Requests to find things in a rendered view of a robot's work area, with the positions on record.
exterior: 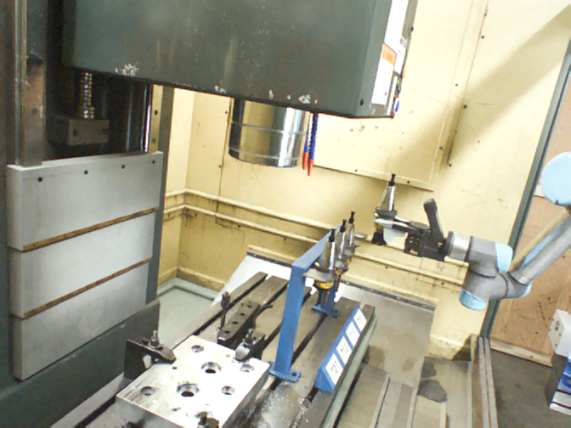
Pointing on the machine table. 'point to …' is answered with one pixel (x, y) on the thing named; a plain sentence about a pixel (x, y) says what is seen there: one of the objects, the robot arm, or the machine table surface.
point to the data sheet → (395, 23)
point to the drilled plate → (145, 415)
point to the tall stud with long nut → (224, 306)
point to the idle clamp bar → (247, 312)
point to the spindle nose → (267, 134)
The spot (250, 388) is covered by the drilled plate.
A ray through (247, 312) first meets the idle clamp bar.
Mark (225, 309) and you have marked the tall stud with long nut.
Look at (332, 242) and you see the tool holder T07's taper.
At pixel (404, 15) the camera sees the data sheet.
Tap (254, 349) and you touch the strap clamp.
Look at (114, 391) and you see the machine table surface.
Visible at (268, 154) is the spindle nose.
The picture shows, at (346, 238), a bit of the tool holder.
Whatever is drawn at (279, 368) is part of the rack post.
